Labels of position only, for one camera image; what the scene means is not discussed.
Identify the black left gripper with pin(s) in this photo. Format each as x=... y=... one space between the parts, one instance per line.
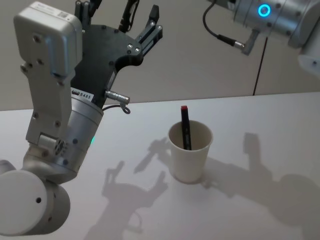
x=105 y=52

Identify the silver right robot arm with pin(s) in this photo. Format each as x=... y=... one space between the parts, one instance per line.
x=282 y=22

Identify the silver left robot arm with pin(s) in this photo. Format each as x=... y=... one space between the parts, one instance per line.
x=47 y=75

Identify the black marker with red cap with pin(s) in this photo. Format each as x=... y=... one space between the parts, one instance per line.
x=186 y=130

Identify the white paper cup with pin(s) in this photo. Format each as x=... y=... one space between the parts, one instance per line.
x=190 y=160

